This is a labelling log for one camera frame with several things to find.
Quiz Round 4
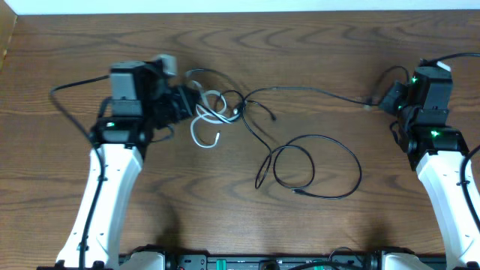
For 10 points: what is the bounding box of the white cable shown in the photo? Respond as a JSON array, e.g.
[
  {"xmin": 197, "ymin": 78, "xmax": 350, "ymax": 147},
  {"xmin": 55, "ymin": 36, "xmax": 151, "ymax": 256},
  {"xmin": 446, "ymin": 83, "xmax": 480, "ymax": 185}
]
[{"xmin": 187, "ymin": 79, "xmax": 245, "ymax": 149}]

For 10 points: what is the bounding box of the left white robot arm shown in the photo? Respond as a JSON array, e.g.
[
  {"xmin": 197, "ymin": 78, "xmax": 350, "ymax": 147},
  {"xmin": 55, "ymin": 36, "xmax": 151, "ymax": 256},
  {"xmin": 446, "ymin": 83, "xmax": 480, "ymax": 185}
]
[{"xmin": 49, "ymin": 55, "xmax": 200, "ymax": 269}]

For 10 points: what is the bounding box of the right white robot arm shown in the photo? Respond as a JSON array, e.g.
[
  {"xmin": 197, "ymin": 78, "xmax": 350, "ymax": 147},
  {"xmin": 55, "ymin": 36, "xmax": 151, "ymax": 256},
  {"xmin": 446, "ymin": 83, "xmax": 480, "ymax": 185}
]
[{"xmin": 379, "ymin": 63, "xmax": 479, "ymax": 269}]

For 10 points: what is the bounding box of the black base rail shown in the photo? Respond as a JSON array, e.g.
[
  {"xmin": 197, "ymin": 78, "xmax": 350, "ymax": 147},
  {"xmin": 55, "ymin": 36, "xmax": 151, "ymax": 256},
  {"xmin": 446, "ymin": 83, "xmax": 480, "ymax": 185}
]
[{"xmin": 118, "ymin": 245, "xmax": 447, "ymax": 270}]

